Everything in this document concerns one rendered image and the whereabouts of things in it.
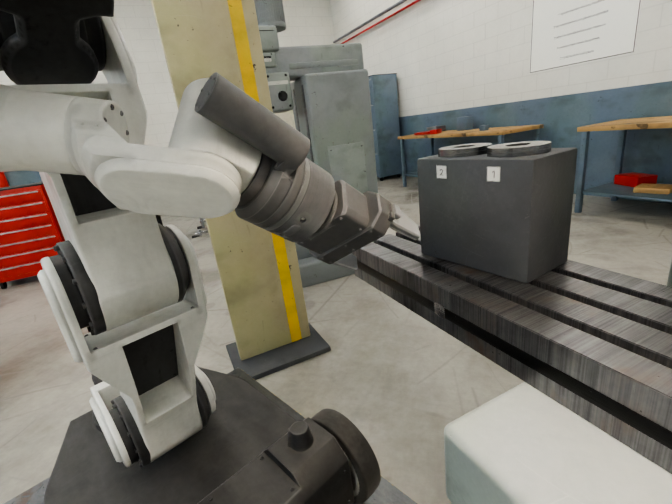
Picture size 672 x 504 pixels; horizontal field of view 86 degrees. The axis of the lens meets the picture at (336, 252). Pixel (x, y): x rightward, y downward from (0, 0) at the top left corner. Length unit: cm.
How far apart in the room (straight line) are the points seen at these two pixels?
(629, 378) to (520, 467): 14
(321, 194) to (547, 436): 35
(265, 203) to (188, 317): 35
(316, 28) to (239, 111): 998
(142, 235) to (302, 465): 49
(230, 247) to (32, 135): 157
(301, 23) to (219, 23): 828
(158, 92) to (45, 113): 881
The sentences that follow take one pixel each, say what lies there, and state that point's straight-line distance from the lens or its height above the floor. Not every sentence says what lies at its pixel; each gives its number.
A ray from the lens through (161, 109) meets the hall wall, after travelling 914.
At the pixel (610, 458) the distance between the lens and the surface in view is 49.
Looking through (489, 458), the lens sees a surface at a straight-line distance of 46.
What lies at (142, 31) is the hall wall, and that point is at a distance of 938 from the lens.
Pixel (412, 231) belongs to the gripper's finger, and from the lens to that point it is 45.
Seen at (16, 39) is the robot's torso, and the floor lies 133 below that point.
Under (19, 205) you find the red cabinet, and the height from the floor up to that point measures 83.
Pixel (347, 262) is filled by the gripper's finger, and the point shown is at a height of 101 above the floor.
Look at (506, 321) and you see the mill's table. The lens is 53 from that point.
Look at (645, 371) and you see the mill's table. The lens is 48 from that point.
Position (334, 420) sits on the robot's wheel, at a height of 60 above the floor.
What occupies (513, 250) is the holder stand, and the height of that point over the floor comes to 98.
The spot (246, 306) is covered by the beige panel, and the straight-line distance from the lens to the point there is 202.
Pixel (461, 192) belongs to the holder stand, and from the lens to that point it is 64.
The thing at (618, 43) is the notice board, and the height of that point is 164.
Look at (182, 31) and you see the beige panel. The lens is 188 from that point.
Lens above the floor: 119
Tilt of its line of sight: 19 degrees down
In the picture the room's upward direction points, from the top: 7 degrees counter-clockwise
